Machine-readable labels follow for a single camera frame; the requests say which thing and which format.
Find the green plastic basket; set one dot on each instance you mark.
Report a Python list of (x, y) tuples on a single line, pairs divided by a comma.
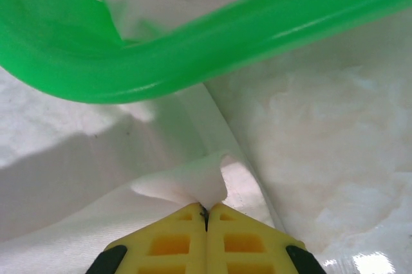
[(96, 71)]

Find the crumpled white t-shirt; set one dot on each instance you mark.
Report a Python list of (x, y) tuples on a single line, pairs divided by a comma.
[(161, 7)]

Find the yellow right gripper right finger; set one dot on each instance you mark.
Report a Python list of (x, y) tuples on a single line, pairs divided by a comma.
[(231, 232)]

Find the white t-shirt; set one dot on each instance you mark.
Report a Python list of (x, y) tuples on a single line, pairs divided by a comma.
[(96, 174), (161, 7)]

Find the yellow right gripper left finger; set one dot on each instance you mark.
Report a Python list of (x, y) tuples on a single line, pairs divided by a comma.
[(180, 232)]

